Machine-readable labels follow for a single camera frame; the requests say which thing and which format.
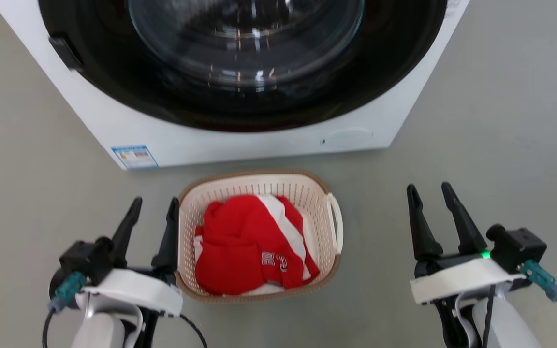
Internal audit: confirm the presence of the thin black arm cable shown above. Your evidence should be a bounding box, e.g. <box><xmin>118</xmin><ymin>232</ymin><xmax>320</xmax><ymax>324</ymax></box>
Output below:
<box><xmin>481</xmin><ymin>284</ymin><xmax>497</xmax><ymax>348</ymax></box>
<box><xmin>179</xmin><ymin>313</ymin><xmax>208</xmax><ymax>348</ymax></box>

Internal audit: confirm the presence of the blue white energy label sticker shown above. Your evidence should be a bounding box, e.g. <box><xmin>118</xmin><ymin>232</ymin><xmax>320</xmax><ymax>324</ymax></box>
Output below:
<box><xmin>112</xmin><ymin>145</ymin><xmax>159</xmax><ymax>170</ymax></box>

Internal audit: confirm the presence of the black round glass washer door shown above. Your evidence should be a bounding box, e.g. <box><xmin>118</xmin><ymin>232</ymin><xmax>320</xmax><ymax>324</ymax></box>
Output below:
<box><xmin>38</xmin><ymin>0</ymin><xmax>448</xmax><ymax>132</ymax></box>

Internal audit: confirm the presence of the teal camera cable plug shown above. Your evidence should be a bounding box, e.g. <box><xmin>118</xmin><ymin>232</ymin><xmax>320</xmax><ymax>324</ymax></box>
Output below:
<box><xmin>48</xmin><ymin>271</ymin><xmax>87</xmax><ymax>314</ymax></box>
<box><xmin>520</xmin><ymin>259</ymin><xmax>557</xmax><ymax>302</ymax></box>

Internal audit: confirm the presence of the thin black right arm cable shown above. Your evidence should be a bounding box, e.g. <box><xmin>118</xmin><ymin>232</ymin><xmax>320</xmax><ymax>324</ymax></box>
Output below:
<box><xmin>481</xmin><ymin>284</ymin><xmax>497</xmax><ymax>348</ymax></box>

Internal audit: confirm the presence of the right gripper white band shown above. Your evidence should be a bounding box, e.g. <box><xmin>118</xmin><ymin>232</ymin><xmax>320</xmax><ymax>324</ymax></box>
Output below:
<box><xmin>406</xmin><ymin>181</ymin><xmax>531</xmax><ymax>305</ymax></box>

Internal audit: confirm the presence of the cream plastic laundry basket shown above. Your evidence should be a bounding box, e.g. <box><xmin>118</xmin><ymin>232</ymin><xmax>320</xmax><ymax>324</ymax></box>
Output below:
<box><xmin>175</xmin><ymin>169</ymin><xmax>344</xmax><ymax>305</ymax></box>

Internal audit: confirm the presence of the teal left camera cable plug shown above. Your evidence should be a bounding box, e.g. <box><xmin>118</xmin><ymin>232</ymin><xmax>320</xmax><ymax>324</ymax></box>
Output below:
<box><xmin>48</xmin><ymin>271</ymin><xmax>87</xmax><ymax>314</ymax></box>

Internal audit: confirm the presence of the red and white garment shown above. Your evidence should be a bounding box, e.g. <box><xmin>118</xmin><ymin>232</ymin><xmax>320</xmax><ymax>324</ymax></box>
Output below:
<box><xmin>194</xmin><ymin>194</ymin><xmax>321</xmax><ymax>297</ymax></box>

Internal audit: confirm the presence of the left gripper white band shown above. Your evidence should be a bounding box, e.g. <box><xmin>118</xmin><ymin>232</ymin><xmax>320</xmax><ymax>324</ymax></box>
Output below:
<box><xmin>81</xmin><ymin>196</ymin><xmax>184</xmax><ymax>318</ymax></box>

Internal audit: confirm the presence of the black washer door handle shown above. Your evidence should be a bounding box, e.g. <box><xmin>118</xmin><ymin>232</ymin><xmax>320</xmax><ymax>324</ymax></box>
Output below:
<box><xmin>49</xmin><ymin>35</ymin><xmax>85</xmax><ymax>72</ymax></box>

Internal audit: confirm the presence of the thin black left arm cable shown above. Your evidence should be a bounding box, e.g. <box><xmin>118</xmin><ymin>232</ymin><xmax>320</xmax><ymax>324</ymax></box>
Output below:
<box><xmin>179</xmin><ymin>313</ymin><xmax>208</xmax><ymax>348</ymax></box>

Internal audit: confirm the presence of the white front-load washing machine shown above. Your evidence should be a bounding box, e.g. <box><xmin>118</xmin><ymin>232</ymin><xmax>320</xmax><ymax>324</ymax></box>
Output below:
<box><xmin>0</xmin><ymin>0</ymin><xmax>470</xmax><ymax>171</ymax></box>

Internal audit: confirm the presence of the teal right camera cable plug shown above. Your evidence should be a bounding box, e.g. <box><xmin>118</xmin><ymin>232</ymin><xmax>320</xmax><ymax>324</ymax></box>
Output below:
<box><xmin>520</xmin><ymin>259</ymin><xmax>557</xmax><ymax>302</ymax></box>

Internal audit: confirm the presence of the black left camera cable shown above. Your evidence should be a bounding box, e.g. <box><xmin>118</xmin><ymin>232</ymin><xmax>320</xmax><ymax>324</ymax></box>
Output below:
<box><xmin>42</xmin><ymin>309</ymin><xmax>58</xmax><ymax>348</ymax></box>

